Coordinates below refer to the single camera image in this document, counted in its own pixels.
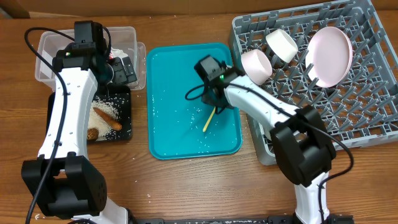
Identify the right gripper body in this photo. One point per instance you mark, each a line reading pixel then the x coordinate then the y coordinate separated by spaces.
pixel 209 101

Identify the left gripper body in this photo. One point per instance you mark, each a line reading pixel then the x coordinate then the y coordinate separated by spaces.
pixel 119 74

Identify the yellow plastic spoon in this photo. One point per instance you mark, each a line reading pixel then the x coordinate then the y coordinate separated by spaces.
pixel 209 120

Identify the pink bowl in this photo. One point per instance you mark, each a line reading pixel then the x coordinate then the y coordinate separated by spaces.
pixel 257 66

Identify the orange carrot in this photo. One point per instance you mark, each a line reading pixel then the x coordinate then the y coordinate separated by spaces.
pixel 108 119

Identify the pile of white rice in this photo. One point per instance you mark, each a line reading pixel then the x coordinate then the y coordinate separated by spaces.
pixel 116 106

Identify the brown food chunk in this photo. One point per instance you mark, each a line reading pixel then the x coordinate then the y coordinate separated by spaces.
pixel 92 134

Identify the small white plate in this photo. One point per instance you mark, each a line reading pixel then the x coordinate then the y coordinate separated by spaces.
pixel 282 45

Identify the large white plate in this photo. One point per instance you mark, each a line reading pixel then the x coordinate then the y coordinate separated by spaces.
pixel 329 58

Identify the white napkin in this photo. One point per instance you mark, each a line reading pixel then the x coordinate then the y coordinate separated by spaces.
pixel 117 53

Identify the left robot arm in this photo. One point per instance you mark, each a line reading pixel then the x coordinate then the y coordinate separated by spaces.
pixel 62 180

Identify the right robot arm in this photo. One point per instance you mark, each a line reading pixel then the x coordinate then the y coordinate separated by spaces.
pixel 302 147

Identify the grey dishwasher rack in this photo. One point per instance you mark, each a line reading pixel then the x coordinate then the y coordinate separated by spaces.
pixel 361 110

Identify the clear plastic bin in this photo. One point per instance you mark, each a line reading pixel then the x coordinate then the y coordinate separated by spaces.
pixel 123 38

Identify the black tray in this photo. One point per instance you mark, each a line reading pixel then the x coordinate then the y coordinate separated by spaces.
pixel 81 114

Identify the teal serving tray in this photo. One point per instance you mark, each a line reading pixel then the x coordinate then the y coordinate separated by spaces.
pixel 175 124

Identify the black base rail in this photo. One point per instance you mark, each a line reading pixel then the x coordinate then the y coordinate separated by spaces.
pixel 281 219

